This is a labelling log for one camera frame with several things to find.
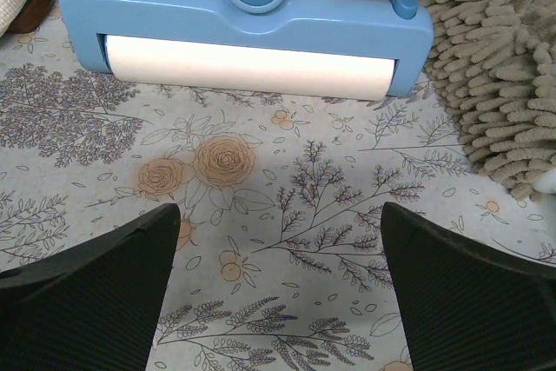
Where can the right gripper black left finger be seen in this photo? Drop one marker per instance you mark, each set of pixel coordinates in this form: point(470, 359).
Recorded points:
point(94, 306)

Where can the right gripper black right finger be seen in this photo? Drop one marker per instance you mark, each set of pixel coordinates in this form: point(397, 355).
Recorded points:
point(465, 305)

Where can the beige chenille duster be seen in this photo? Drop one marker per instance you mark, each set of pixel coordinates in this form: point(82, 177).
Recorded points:
point(493, 65)

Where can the blue lint roller mop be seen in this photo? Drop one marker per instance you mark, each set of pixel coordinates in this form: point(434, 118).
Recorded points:
point(353, 49)

